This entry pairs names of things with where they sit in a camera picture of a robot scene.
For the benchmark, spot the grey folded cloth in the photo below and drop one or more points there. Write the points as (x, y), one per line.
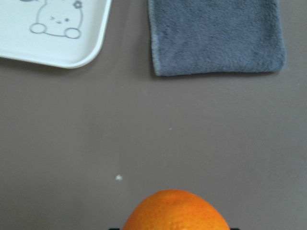
(204, 36)

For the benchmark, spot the orange mandarin fruit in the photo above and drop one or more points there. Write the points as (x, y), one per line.
(175, 210)

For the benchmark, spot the cream rabbit tray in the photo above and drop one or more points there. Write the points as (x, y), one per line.
(60, 33)

